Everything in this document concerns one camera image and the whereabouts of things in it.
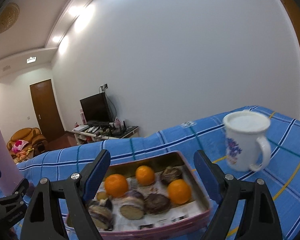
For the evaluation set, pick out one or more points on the dark passion fruit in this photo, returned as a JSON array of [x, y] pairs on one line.
[[170, 174], [157, 203]]

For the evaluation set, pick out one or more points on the small yellow-brown fruit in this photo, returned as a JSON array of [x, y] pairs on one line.
[[101, 195]]

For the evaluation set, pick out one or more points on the orange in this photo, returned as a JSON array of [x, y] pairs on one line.
[[179, 191], [116, 185], [145, 175]]

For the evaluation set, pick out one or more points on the pink metal tin box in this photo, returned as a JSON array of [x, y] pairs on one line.
[[145, 211]]

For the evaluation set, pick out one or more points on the black television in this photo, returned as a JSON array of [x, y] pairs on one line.
[[96, 108]]

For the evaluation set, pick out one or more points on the round purple turnip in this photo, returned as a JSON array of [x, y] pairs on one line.
[[135, 194]]

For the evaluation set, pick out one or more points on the orange armchair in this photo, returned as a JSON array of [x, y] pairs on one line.
[[26, 143]]

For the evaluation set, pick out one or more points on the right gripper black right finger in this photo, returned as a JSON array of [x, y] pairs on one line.
[[250, 203]]

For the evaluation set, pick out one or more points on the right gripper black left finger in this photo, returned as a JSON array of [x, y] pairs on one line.
[[44, 216]]

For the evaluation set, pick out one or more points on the white floral mug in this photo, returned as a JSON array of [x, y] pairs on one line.
[[247, 148]]

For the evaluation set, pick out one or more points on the brown wooden door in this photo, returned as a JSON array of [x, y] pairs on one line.
[[46, 110]]

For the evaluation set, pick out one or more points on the white TV stand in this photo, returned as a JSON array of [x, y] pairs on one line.
[[100, 134]]

